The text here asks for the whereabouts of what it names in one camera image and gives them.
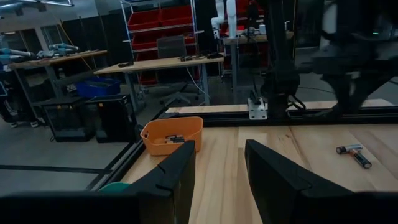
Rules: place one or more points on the metal shelving rack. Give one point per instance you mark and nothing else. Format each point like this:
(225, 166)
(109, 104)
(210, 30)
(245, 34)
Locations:
(161, 28)

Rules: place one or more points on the wooden desk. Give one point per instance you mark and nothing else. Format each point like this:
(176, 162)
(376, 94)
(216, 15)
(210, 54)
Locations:
(155, 63)

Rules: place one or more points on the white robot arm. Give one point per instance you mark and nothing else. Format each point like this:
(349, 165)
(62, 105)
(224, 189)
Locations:
(231, 15)

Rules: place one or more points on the person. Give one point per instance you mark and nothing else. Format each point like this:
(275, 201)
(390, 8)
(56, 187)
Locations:
(9, 102)

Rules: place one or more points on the white mounting bracket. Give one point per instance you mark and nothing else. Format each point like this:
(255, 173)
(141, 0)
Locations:
(257, 110)

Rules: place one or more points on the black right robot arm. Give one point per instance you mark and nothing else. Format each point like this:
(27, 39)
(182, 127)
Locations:
(280, 77)

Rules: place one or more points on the blue storage bin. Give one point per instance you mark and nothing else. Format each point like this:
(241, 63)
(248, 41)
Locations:
(96, 88)

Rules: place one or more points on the orange plastic bin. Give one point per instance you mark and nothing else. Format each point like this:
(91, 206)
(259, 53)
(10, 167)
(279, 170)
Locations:
(183, 126)

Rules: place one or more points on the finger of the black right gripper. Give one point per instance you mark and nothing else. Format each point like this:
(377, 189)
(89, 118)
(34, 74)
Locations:
(340, 90)
(363, 87)

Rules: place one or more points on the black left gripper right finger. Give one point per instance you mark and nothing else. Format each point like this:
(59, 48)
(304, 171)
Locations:
(273, 193)

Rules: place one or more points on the small black desk item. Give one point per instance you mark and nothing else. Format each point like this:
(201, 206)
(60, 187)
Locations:
(126, 64)

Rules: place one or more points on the wooden workbench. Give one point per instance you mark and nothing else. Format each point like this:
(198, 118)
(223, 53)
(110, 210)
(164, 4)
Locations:
(62, 58)

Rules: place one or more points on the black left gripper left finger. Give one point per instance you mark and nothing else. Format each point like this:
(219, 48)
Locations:
(168, 193)

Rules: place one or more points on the black box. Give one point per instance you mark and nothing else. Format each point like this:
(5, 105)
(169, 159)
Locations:
(68, 121)
(116, 121)

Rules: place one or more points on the copper black battery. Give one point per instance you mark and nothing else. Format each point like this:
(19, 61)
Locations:
(174, 137)
(362, 160)
(178, 141)

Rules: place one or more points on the grey office chair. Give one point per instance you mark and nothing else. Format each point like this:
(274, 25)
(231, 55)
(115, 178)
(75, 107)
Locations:
(171, 46)

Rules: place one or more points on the ceiling light strip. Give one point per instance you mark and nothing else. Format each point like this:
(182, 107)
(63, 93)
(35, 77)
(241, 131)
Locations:
(56, 3)

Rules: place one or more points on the red storage bin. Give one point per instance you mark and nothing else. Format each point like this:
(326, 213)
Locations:
(144, 19)
(175, 15)
(144, 42)

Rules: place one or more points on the teal plastic bin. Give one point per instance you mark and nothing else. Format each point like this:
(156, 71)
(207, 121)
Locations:
(115, 187)

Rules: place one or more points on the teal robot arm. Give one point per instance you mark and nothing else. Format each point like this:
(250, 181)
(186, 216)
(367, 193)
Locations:
(12, 52)
(62, 47)

